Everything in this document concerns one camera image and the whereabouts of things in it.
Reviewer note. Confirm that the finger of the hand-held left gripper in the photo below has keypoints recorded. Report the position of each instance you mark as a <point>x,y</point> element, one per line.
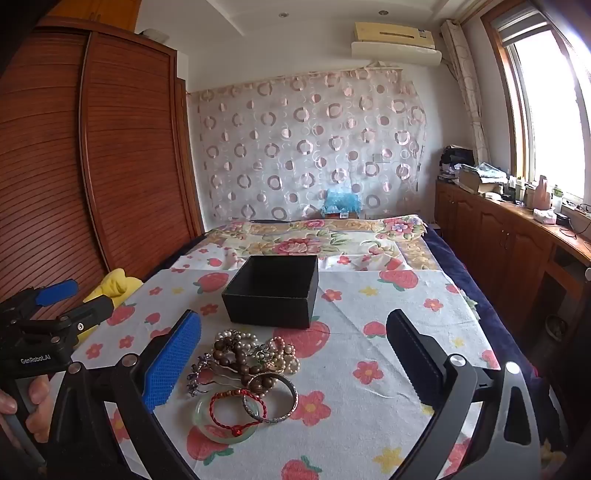
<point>87,311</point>
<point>57,290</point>

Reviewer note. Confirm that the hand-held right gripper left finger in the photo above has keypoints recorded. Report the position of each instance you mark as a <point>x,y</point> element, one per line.
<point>171,360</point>

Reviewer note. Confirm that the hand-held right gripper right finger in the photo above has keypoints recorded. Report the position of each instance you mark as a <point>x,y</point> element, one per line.
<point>411,355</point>

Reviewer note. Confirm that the black cardboard box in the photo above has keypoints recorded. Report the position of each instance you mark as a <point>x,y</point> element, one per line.
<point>263,309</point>

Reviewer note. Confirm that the person's left hand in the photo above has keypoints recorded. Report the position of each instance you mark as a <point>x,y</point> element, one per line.
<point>39,406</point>

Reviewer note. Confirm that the purple crystal brooch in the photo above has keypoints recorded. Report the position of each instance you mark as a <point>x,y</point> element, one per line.
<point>197,374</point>

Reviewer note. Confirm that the yellow plush toy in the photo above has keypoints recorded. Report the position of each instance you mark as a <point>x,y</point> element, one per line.
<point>117,286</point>

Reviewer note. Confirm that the green jade bangle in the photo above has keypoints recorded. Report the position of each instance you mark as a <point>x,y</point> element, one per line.
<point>203,422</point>

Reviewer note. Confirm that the strawberry print cloth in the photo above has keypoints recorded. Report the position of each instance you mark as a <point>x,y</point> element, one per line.
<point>360,406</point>

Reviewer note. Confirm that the silver bangle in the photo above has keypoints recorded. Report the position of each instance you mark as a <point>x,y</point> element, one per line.
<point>292,392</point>

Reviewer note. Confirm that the wooden slatted wardrobe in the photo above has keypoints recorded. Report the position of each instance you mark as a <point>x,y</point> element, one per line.
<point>115,161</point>

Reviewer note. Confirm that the wooden low cabinet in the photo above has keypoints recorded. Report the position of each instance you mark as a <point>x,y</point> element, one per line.
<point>498,240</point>

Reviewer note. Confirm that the metal bowl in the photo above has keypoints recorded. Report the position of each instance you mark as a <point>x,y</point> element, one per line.
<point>556,327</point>

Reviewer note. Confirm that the small cardboard box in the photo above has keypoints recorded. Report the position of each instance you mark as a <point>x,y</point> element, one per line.
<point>339,215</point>

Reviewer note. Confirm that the floral blanket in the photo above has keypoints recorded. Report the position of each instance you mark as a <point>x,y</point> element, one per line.
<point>300,242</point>

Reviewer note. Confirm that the blue plastic bag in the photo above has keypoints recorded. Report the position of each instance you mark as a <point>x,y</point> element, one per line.
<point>341,201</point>

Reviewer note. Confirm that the tissue box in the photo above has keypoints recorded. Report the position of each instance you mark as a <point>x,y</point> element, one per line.
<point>545,216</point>

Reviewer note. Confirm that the pile of dark clothes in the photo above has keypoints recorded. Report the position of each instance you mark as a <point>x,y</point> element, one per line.
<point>455,159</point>

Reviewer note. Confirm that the pink bottle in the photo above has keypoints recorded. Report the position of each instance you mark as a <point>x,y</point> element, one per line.
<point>543,191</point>

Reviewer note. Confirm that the circle pattern sheer curtain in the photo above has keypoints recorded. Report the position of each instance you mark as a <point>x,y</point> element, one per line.
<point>300,138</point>

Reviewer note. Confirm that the grey box on wardrobe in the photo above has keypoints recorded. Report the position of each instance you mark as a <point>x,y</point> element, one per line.
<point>154,33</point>

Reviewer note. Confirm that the beige window curtain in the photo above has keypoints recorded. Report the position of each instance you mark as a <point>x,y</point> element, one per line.
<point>466,83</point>

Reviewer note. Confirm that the wooden framed window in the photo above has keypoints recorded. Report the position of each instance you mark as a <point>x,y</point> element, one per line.
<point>545,92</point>

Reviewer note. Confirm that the wall air conditioner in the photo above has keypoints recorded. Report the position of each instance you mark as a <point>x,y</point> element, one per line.
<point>397,48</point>

